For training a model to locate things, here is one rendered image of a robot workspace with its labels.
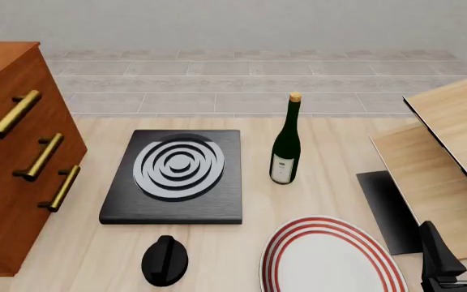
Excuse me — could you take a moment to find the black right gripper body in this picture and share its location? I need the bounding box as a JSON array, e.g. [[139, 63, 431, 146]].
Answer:
[[420, 274, 467, 292]]

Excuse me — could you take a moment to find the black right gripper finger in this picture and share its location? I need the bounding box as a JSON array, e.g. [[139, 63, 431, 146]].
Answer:
[[418, 220, 467, 282]]

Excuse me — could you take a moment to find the wooden cabinet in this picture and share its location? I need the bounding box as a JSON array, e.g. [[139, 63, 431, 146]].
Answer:
[[0, 41, 88, 277]]

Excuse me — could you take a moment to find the pale wooden slanted rack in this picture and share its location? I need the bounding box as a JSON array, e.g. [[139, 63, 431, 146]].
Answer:
[[355, 71, 467, 261]]

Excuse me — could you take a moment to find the white plate with red rings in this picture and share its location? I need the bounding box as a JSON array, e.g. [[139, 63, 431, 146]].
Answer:
[[259, 214, 409, 292]]

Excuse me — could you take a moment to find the dark green wine bottle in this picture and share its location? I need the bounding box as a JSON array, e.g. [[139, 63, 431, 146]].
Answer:
[[269, 91, 303, 186]]

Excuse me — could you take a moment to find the round black stove knob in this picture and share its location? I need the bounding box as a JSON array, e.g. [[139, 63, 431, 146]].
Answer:
[[140, 234, 190, 287]]

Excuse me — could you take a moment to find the flat black stove plate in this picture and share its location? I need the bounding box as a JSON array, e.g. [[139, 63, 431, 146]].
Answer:
[[98, 129, 244, 226]]

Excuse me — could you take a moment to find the long brass cabinet handle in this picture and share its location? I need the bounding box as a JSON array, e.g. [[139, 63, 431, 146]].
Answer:
[[0, 89, 43, 140], [12, 131, 65, 183], [37, 164, 82, 213]]

